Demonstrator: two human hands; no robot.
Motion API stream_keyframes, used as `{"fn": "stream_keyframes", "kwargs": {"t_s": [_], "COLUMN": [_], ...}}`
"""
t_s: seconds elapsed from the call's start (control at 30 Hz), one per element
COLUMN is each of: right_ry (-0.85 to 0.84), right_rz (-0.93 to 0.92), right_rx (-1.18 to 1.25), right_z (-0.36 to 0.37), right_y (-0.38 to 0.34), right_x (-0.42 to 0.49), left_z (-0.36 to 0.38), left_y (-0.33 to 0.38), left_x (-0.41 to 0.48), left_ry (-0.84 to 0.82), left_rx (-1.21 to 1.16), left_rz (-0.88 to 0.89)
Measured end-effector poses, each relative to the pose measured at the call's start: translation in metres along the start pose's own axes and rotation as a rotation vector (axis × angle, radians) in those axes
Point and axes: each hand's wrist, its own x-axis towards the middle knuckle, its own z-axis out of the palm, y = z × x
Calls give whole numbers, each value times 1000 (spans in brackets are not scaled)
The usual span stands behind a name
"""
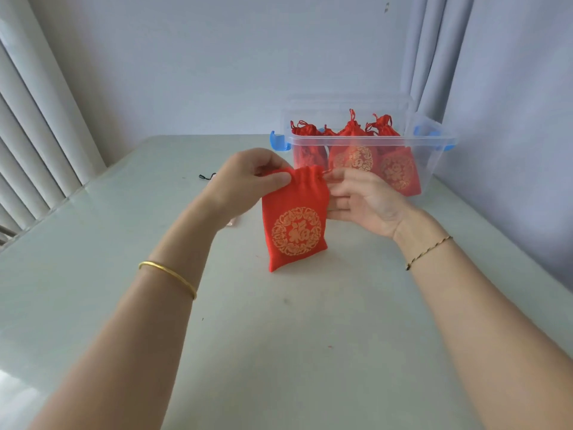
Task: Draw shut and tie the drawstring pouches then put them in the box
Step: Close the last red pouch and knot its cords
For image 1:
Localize person's right hand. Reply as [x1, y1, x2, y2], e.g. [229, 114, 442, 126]
[323, 167, 427, 240]

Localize person's left hand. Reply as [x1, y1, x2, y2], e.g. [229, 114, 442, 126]
[204, 148, 294, 232]

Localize pink drawstring pouch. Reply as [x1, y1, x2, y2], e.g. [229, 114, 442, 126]
[198, 172, 241, 228]

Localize red pouches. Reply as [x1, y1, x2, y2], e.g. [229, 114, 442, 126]
[289, 108, 423, 198]

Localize red pouch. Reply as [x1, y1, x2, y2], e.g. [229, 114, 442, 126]
[261, 164, 334, 273]

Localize clear plastic storage box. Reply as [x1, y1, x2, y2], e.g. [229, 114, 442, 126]
[270, 113, 457, 198]

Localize person's left forearm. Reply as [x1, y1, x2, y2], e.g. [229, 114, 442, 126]
[29, 203, 223, 430]

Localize person's right forearm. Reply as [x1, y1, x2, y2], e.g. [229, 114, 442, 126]
[393, 212, 573, 430]

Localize gold bangle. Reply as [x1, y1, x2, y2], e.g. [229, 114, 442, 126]
[138, 261, 198, 301]

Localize grey curtain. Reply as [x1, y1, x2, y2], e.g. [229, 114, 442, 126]
[401, 0, 573, 291]

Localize white vertical blinds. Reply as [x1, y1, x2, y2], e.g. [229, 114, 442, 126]
[0, 0, 107, 247]

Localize thin braided bracelet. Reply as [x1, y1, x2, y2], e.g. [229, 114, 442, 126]
[405, 235, 454, 271]

